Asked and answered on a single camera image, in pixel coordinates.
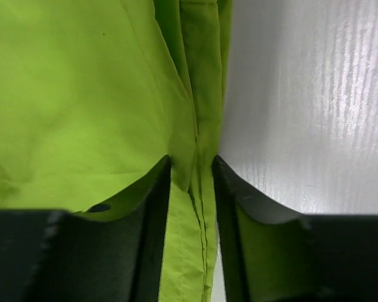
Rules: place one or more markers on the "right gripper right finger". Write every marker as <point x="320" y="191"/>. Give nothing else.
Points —
<point x="272" y="253"/>

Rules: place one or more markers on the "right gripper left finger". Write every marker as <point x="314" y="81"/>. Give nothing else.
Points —
<point x="112" y="252"/>

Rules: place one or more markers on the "lime green shorts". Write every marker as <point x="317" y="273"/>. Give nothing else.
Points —
<point x="94" y="93"/>

